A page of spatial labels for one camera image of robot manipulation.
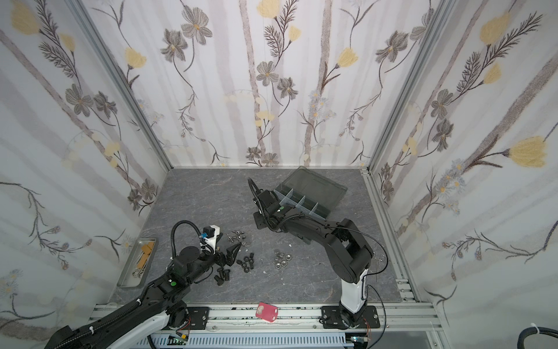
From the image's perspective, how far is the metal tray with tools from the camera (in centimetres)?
84

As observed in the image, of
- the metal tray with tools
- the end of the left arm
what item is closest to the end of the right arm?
the end of the left arm

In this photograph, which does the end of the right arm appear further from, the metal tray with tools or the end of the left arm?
the metal tray with tools
